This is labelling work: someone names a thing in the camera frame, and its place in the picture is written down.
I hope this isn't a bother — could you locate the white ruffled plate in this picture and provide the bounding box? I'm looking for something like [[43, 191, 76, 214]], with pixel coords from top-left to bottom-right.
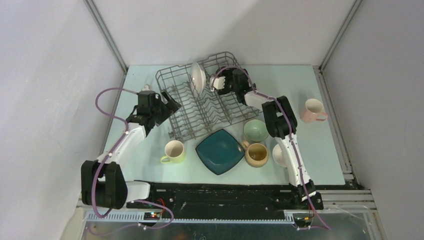
[[190, 62, 206, 98]]

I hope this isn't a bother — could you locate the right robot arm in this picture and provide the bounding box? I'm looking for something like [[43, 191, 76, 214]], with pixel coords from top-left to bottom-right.
[[210, 65, 317, 213]]

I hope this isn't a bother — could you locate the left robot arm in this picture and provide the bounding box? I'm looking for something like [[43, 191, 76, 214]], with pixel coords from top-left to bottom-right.
[[81, 90, 181, 218]]

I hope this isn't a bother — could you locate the yellow-green mug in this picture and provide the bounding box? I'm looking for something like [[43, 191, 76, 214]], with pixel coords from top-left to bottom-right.
[[160, 140, 186, 164]]

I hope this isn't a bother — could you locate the green ceramic bowl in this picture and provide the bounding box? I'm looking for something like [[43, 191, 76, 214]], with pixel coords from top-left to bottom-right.
[[243, 119, 269, 142]]

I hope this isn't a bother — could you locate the teal square plate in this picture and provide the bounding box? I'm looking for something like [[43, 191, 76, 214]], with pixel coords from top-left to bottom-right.
[[195, 129, 245, 176]]

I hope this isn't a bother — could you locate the tan ceramic mug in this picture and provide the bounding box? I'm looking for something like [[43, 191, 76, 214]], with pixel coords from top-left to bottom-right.
[[241, 141, 269, 168]]

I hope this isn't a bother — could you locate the pink mug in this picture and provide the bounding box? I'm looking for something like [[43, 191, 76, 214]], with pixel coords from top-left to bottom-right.
[[300, 98, 328, 123]]

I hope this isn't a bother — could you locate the white ceramic bowl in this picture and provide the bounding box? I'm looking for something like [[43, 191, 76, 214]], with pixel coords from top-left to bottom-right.
[[272, 144, 288, 168]]

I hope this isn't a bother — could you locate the left circuit board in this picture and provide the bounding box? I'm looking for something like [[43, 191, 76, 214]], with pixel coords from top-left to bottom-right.
[[143, 211, 162, 221]]

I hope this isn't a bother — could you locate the circuit board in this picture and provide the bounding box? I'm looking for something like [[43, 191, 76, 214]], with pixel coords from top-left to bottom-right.
[[293, 216, 314, 231], [143, 211, 162, 221]]

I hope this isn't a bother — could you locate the right circuit board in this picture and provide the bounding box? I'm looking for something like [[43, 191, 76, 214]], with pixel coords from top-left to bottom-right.
[[293, 216, 314, 231]]

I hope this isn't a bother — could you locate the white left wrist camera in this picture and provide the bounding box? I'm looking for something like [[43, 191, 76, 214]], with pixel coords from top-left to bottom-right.
[[140, 84, 152, 92]]

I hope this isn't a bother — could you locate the grey wire dish rack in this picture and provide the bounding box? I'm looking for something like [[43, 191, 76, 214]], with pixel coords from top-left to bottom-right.
[[155, 63, 260, 142]]

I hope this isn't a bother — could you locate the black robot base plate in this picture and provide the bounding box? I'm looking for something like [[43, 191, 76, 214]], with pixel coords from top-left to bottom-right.
[[126, 182, 324, 219]]

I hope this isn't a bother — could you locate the grey slotted cable duct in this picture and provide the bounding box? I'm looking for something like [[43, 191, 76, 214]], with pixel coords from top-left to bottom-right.
[[84, 211, 295, 224]]

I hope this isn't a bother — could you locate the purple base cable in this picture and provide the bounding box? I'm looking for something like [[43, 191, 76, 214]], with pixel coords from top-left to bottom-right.
[[132, 198, 175, 231]]

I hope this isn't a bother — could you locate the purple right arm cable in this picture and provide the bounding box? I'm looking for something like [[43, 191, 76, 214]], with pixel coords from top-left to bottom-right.
[[211, 65, 332, 231]]

